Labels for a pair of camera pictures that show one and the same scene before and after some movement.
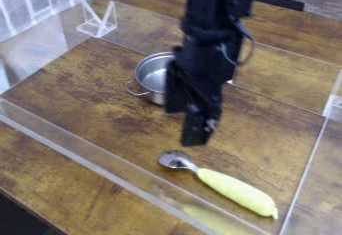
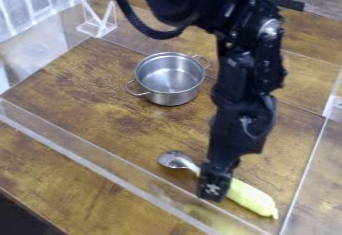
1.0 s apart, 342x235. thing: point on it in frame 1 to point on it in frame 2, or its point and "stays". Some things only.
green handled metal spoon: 227,188 stays
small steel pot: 151,72 stays
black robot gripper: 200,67 to 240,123
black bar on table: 276,1 stays
